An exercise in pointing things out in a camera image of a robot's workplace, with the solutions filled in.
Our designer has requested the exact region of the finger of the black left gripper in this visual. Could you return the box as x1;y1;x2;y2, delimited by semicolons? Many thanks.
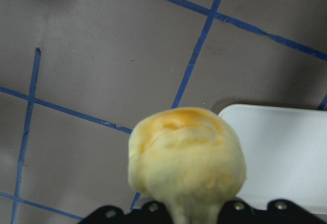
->
78;200;173;223

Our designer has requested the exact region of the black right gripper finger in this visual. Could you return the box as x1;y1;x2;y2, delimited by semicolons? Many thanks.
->
217;198;324;223

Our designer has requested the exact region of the yellow bread roll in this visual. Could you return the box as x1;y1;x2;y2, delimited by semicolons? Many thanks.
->
128;107;247;223

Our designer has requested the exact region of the cream rectangular tray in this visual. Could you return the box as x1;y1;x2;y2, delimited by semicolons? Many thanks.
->
215;104;326;214

